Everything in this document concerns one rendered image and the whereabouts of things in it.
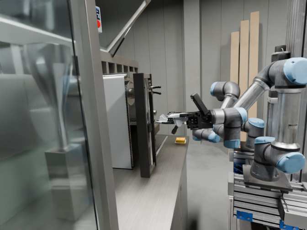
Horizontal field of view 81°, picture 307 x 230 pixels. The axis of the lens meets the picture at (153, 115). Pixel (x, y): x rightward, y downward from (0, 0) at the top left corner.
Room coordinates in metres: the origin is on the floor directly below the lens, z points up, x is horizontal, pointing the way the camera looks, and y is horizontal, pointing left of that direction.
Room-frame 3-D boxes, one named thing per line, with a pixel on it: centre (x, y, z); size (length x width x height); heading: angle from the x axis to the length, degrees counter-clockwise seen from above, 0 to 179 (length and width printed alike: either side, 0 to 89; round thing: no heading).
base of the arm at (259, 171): (0.97, -0.63, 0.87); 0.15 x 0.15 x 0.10
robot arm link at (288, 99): (0.84, -0.64, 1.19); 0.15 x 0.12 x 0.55; 2
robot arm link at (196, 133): (1.26, -0.33, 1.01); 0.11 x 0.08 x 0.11; 30
